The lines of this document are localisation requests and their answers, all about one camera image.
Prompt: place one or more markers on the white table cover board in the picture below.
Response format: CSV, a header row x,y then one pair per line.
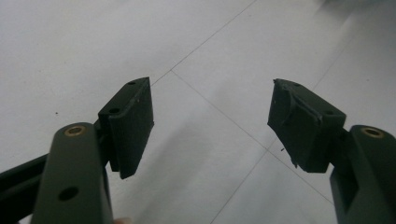
x,y
202,46

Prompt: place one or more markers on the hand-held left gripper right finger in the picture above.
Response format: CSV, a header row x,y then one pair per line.
x,y
305,130

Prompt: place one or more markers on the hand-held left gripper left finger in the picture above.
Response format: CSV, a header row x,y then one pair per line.
x,y
130,130

